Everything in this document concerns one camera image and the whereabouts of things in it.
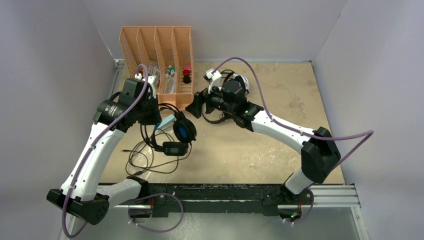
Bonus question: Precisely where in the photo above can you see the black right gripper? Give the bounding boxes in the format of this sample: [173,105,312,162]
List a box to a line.
[185,81,235,120]

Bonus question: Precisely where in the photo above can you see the small black on-ear headphones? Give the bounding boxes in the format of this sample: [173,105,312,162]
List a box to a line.
[201,110,230,125]

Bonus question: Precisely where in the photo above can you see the white and black headphones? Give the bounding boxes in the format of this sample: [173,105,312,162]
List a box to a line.
[220,69,250,96]

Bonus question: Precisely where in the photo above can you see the black cable of blue headphones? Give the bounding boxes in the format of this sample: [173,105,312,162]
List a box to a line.
[121,122,186,176]

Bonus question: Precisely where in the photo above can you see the black and blue headphones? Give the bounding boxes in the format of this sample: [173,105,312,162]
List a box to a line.
[145,103,197,157]

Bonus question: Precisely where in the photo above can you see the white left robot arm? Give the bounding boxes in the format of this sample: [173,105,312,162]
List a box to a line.
[46,76,161,225]

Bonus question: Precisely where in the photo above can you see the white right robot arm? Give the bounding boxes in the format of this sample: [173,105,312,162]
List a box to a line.
[185,80,341,204]

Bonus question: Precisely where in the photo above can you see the light blue stapler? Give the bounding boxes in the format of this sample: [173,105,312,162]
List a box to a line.
[155,114,176,131]

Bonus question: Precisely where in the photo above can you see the black cap right slot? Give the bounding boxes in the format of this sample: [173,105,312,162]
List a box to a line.
[182,75,192,84]

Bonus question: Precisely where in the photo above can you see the red cap right slot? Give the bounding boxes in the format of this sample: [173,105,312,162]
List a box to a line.
[182,69,191,76]

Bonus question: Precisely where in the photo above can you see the clear plastic packaged item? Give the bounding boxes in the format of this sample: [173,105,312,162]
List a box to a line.
[164,73,176,94]

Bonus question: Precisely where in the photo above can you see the pink item right slot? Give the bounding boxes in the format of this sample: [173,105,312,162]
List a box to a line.
[184,64,192,71]

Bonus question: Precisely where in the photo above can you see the coloured marker set pack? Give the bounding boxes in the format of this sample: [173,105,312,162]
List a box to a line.
[148,59,161,80]

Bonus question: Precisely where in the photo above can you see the peach plastic file organizer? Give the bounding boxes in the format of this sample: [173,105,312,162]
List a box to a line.
[119,26,195,110]

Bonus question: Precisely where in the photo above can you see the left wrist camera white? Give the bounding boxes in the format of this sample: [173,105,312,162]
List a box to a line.
[134,73,159,92]

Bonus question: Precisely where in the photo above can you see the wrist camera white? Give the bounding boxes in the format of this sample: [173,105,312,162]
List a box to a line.
[203,68,222,94]
[134,73,159,92]

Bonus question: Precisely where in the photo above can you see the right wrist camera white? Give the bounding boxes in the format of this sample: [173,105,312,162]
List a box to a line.
[203,68,222,94]

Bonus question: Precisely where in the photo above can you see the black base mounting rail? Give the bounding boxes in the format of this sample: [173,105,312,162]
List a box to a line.
[119,183,314,220]

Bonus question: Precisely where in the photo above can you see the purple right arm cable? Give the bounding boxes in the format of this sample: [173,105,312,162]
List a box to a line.
[213,57,375,226]

